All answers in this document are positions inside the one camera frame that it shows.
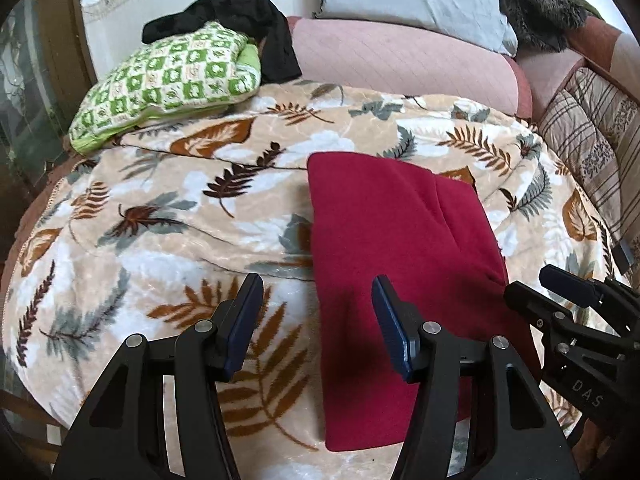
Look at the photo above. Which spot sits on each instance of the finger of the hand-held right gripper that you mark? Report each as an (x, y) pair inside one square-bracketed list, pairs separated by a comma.
[(565, 282), (530, 302)]

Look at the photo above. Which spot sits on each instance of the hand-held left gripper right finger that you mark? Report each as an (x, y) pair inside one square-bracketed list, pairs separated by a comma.
[(392, 330)]

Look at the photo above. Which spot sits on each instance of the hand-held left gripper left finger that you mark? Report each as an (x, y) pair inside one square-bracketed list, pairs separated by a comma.
[(245, 325)]

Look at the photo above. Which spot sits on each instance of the red shirt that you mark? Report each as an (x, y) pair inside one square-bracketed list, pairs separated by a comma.
[(380, 210)]

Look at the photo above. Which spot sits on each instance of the striped brown cushion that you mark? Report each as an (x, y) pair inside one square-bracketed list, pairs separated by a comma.
[(590, 145)]

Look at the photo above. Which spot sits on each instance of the leaf print blanket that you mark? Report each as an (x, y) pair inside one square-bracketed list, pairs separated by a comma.
[(150, 185)]

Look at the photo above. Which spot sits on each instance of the pink sofa backrest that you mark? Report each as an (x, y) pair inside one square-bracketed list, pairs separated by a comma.
[(550, 74)]

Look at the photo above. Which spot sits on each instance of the wooden stool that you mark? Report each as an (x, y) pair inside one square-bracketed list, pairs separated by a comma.
[(30, 425)]

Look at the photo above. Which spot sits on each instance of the green white checkered pillow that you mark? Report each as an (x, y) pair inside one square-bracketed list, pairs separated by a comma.
[(165, 80)]

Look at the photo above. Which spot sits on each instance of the dark fur-trimmed jacket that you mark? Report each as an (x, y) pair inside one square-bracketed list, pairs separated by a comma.
[(540, 10)]

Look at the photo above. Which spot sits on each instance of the pink quilted cushion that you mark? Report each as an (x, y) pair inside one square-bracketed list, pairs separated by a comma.
[(400, 55)]

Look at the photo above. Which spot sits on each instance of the black cloth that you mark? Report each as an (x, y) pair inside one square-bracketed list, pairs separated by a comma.
[(225, 10)]

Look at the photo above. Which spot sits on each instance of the glass window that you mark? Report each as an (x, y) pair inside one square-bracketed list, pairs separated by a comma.
[(25, 85)]

